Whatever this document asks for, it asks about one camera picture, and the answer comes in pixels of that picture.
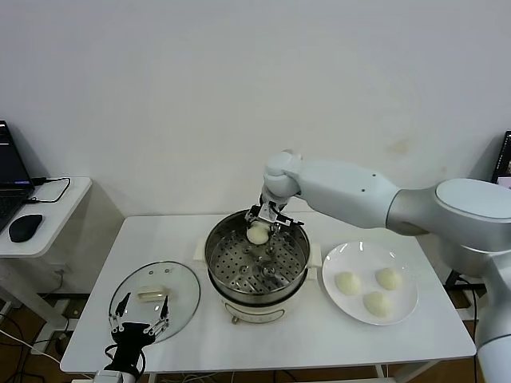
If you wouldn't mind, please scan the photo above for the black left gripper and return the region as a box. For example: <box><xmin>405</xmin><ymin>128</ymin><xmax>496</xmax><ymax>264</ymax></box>
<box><xmin>103</xmin><ymin>292</ymin><xmax>171</xmax><ymax>372</ymax></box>

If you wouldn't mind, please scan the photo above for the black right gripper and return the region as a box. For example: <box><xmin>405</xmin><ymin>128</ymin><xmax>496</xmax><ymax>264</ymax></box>
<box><xmin>244</xmin><ymin>201</ymin><xmax>283</xmax><ymax>244</ymax></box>

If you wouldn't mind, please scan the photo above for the white steamed baozi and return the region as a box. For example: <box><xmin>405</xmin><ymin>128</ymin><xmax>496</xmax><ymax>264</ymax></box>
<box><xmin>375</xmin><ymin>267</ymin><xmax>403</xmax><ymax>291</ymax></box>
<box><xmin>246</xmin><ymin>223</ymin><xmax>271</xmax><ymax>245</ymax></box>
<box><xmin>334</xmin><ymin>271</ymin><xmax>362</xmax><ymax>297</ymax></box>
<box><xmin>362</xmin><ymin>290</ymin><xmax>394</xmax><ymax>319</ymax></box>

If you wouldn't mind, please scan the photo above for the round glass pot lid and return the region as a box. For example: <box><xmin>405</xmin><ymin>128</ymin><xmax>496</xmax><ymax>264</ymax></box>
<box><xmin>109</xmin><ymin>261</ymin><xmax>201</xmax><ymax>344</ymax></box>

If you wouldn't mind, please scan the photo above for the stainless steel steamer basket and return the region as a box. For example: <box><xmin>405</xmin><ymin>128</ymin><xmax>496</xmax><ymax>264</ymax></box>
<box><xmin>204</xmin><ymin>207</ymin><xmax>311</xmax><ymax>298</ymax></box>

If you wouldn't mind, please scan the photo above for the white round plate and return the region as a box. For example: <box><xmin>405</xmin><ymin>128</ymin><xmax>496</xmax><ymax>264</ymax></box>
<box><xmin>321</xmin><ymin>241</ymin><xmax>419</xmax><ymax>326</ymax></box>

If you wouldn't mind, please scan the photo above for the cream electric cooking pot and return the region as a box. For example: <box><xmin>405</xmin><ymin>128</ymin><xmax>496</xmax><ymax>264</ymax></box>
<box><xmin>193</xmin><ymin>239</ymin><xmax>323</xmax><ymax>326</ymax></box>

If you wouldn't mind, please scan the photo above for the white side table with mouse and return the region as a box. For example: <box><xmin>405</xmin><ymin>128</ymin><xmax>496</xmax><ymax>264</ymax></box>
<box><xmin>0</xmin><ymin>177</ymin><xmax>93</xmax><ymax>334</ymax></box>

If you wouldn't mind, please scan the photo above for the black computer mouse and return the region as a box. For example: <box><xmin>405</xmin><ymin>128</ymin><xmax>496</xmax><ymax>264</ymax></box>
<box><xmin>8</xmin><ymin>214</ymin><xmax>44</xmax><ymax>243</ymax></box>

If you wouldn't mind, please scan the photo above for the black laptop with dark screen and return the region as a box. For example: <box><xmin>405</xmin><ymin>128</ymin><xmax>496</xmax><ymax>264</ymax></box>
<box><xmin>0</xmin><ymin>120</ymin><xmax>36</xmax><ymax>235</ymax></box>

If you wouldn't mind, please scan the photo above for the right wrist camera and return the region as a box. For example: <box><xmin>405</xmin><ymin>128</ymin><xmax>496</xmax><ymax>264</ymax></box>
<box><xmin>275</xmin><ymin>213</ymin><xmax>305</xmax><ymax>227</ymax></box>

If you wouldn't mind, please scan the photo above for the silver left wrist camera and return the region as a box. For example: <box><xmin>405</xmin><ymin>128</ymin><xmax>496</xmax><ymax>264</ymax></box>
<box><xmin>92</xmin><ymin>369</ymin><xmax>123</xmax><ymax>383</ymax></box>

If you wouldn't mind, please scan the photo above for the white floor cable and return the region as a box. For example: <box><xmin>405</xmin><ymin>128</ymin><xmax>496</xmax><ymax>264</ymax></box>
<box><xmin>0</xmin><ymin>330</ymin><xmax>63</xmax><ymax>365</ymax></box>

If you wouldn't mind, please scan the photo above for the black floor cable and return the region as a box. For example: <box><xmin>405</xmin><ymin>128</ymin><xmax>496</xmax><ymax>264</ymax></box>
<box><xmin>0</xmin><ymin>313</ymin><xmax>69</xmax><ymax>353</ymax></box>

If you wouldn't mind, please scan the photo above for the black laptop cable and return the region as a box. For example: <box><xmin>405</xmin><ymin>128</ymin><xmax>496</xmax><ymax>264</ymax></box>
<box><xmin>25</xmin><ymin>176</ymin><xmax>73</xmax><ymax>206</ymax></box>

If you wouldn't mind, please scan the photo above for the black cable with hub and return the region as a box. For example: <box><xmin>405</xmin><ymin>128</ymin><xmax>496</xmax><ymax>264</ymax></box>
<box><xmin>445</xmin><ymin>269</ymin><xmax>480</xmax><ymax>324</ymax></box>

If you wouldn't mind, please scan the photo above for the black laptop showing camera views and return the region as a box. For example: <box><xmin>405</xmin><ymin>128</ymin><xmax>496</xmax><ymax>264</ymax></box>
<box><xmin>493</xmin><ymin>130</ymin><xmax>511</xmax><ymax>185</ymax></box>

